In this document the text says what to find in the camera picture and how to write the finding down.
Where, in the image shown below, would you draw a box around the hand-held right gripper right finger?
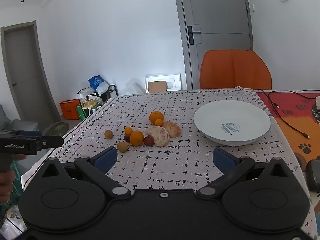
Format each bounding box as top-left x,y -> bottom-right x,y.
196,147 -> 291,202

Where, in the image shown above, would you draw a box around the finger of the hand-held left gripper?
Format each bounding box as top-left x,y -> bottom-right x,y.
10,130 -> 42,137
37,135 -> 64,153

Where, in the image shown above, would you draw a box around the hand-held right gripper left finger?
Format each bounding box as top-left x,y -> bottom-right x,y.
40,146 -> 132,202

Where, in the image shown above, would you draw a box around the white plate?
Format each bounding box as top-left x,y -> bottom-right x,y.
193,100 -> 272,146

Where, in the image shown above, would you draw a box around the person's left hand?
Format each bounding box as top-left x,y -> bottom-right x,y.
0,154 -> 27,203

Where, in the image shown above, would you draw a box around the olive green cloth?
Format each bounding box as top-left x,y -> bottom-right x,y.
42,122 -> 70,138

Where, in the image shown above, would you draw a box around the orange box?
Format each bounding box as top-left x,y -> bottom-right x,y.
59,99 -> 82,119

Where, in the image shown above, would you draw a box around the medium orange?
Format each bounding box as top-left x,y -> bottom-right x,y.
129,130 -> 144,146

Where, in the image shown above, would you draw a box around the green bag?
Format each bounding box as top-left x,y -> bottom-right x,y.
76,105 -> 93,119

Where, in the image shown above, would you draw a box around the yellow slippers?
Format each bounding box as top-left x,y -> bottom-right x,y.
82,99 -> 99,109

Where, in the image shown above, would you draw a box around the brown-grey door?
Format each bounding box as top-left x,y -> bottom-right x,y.
0,21 -> 60,130

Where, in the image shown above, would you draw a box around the large orange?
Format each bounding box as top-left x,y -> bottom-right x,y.
149,111 -> 164,124

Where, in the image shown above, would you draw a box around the black metal rack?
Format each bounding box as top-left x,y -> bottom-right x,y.
77,84 -> 118,105

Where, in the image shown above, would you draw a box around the blue and white bag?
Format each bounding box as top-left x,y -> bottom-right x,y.
88,75 -> 108,95

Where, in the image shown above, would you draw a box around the white plastic bag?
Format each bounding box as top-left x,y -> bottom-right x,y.
0,204 -> 27,235

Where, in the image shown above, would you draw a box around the red box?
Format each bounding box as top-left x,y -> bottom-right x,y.
255,91 -> 320,170

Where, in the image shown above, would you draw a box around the brown cardboard sheet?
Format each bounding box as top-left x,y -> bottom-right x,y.
148,81 -> 167,92

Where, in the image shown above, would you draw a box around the orange chair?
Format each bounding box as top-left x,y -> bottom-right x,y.
199,50 -> 272,90

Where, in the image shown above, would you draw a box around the black device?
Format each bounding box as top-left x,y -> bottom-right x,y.
305,156 -> 320,193

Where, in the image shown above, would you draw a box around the white device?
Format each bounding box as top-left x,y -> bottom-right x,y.
314,96 -> 320,124

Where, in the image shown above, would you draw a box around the grey door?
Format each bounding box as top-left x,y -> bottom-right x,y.
172,0 -> 253,90

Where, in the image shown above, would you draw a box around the black cable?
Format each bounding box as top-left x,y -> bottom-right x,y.
269,90 -> 320,108
259,89 -> 310,138

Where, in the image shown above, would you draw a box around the white foam frame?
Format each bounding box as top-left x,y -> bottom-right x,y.
145,72 -> 182,93

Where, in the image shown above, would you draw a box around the black door handle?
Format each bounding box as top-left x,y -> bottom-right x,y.
187,26 -> 201,45

